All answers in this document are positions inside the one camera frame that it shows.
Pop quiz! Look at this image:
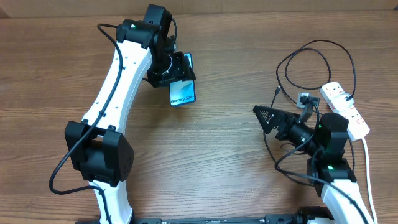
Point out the blue Samsung Galaxy smartphone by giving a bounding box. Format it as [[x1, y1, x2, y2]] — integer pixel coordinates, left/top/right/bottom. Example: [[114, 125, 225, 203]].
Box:
[[169, 52, 197, 108]]

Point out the black USB charging cable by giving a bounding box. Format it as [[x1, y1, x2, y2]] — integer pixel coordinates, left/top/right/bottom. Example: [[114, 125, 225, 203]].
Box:
[[262, 39, 357, 187]]

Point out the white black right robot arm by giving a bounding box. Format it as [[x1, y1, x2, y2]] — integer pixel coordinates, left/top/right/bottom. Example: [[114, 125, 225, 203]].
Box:
[[253, 106, 373, 223]]

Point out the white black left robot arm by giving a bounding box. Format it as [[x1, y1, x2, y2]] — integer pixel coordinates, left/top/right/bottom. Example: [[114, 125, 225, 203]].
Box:
[[65, 4, 196, 223]]

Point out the white USB charger plug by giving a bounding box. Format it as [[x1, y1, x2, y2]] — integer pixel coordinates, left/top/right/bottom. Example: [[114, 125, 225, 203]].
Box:
[[330, 93, 354, 113]]

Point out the white power strip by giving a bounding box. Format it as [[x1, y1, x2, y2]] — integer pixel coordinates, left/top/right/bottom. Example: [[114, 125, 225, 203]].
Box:
[[320, 82, 370, 141]]

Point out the brown cardboard box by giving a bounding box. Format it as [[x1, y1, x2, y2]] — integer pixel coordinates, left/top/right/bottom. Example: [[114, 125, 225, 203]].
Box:
[[1, 0, 397, 19]]

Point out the white power strip cord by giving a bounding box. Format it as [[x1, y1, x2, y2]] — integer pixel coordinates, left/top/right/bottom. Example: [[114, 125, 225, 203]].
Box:
[[360, 138, 379, 224]]

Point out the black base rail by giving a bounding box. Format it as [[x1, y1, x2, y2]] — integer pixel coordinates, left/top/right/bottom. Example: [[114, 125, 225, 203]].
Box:
[[74, 213, 333, 224]]

